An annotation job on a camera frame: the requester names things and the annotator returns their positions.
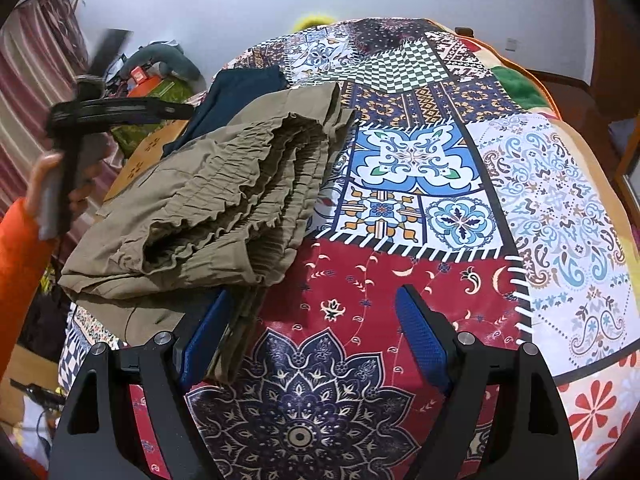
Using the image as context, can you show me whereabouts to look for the person's left forearm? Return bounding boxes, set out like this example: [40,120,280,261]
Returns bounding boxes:
[0,195,57,381]

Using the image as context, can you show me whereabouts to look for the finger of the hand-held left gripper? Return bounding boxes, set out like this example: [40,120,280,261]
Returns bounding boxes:
[97,98,196,124]

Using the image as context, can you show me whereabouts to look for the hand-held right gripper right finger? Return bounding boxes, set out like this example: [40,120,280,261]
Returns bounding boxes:
[394,284,574,480]

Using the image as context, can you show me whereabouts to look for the patchwork printed blanket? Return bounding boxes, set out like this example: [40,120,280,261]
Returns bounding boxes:
[57,17,640,480]

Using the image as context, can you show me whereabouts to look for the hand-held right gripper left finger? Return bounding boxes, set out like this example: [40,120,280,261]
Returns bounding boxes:
[47,290,234,480]

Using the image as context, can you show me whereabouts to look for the person's left hand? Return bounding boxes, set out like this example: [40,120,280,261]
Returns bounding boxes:
[25,152,103,223]

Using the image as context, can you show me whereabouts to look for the yellow curved cushion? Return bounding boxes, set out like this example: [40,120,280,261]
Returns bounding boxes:
[294,12,335,31]

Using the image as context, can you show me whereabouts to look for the dark teal pants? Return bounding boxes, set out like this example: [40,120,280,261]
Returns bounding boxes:
[162,65,291,157]

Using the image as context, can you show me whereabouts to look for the khaki pants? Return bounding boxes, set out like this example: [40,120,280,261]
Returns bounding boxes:
[59,81,361,386]

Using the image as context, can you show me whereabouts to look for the striped red curtain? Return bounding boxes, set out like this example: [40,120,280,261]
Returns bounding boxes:
[0,0,126,241]

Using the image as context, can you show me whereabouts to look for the green fabric basket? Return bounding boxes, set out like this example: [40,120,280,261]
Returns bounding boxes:
[110,77,196,159]

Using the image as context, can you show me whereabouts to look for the brown wooden door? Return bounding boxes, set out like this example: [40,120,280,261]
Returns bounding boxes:
[582,0,640,111]

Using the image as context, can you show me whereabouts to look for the orange box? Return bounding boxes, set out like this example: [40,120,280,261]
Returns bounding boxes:
[127,65,164,97]

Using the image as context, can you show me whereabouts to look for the grey plush toy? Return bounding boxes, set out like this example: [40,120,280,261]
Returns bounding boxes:
[120,42,204,94]

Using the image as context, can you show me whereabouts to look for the wooden lap desk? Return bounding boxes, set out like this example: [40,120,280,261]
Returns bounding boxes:
[102,119,194,211]

